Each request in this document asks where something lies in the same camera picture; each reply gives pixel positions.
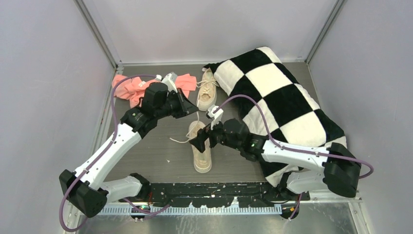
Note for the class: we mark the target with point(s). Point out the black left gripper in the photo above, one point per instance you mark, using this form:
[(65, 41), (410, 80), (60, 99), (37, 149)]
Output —
[(187, 107)]

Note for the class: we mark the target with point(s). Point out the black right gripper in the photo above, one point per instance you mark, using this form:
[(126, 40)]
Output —
[(203, 134)]

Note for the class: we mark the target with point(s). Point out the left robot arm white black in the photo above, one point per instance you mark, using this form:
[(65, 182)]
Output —
[(103, 168)]

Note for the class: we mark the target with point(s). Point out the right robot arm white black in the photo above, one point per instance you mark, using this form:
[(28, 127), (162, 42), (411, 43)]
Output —
[(297, 170)]

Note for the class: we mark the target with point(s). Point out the pink cloth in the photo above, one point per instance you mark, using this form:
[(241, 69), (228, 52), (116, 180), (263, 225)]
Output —
[(134, 89)]

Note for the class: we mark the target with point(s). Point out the black white checkered pillow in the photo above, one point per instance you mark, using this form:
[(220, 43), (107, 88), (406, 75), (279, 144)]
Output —
[(270, 101)]

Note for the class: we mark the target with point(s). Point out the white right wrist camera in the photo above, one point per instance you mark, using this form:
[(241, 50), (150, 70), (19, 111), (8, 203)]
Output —
[(214, 113)]

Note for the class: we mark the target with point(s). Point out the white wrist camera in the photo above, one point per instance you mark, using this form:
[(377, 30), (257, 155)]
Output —
[(214, 113), (169, 80)]

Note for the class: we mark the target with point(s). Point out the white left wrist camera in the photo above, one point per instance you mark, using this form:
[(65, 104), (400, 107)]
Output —
[(169, 80)]

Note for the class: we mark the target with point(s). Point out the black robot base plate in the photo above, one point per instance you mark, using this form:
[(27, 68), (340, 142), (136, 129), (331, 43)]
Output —
[(213, 195)]

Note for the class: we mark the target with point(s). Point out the aluminium front rail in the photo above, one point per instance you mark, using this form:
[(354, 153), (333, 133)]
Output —
[(141, 208)]

